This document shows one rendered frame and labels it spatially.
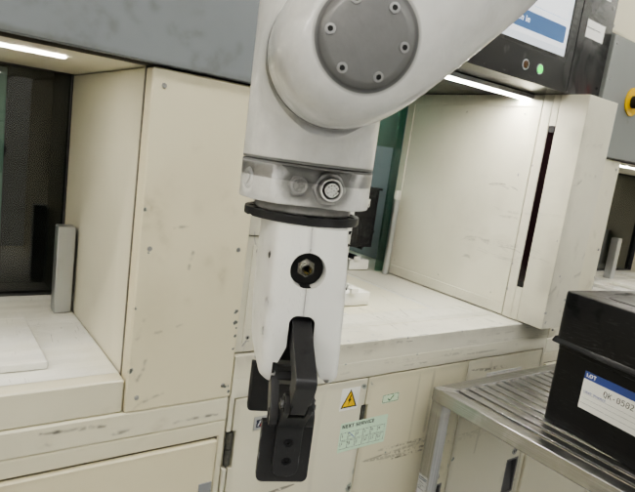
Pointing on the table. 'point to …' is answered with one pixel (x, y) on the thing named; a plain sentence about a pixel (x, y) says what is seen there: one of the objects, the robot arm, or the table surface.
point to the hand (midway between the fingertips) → (274, 428)
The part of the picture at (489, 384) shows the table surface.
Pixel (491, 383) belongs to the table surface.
